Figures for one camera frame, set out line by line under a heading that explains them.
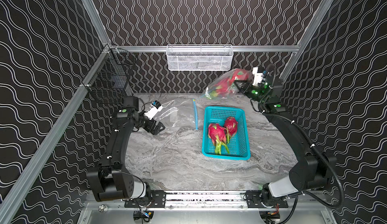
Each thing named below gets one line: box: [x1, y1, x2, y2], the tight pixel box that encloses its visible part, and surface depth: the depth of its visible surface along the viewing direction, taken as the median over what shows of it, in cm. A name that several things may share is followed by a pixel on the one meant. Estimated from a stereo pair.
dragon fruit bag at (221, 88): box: [209, 76, 235, 98], surface depth 88 cm
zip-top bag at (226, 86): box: [199, 68, 253, 100], surface depth 80 cm
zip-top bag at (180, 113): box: [156, 98, 199, 131], surface depth 105 cm
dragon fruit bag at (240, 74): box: [228, 68, 252, 83], surface depth 78 cm
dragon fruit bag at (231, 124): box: [223, 116, 238, 144], surface depth 95 cm
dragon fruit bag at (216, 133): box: [208, 123, 230, 155], surface depth 91 cm
